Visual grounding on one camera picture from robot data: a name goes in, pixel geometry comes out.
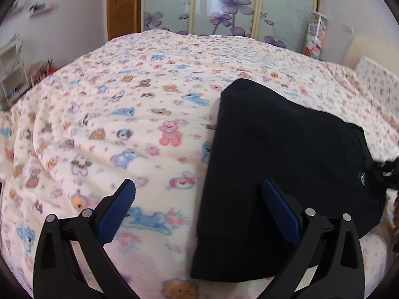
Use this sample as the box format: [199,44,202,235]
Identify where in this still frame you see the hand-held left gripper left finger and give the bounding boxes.
[33,179,138,299]

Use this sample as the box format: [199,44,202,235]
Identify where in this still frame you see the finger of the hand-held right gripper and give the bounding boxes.
[366,158,399,191]

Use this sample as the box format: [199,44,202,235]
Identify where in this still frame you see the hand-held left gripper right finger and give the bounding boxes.
[261,178,366,299]

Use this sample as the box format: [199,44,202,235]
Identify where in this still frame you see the black pants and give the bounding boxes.
[191,78,388,283]

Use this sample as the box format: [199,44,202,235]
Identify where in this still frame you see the teddy bear printed blanket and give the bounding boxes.
[0,29,399,299]

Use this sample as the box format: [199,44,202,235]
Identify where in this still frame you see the teddy bear printed pillow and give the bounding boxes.
[355,57,399,113]

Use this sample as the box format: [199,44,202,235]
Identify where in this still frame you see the cream headboard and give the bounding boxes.
[344,35,399,70]

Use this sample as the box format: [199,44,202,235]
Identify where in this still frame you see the clear tube of plush toys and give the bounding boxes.
[303,11,330,59]

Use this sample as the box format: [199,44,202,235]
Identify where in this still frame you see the heap of plush toys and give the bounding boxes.
[29,59,63,80]

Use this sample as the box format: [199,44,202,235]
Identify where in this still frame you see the wooden door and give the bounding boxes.
[107,0,144,42]

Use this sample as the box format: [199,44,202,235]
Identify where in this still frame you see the sliding glass wardrobe with flowers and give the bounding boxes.
[137,0,322,57]

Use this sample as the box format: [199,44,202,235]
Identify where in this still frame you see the white wire storage cart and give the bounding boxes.
[0,34,28,110]

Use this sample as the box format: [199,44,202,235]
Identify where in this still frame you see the wall shelf with small ornaments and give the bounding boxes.
[29,2,60,18]

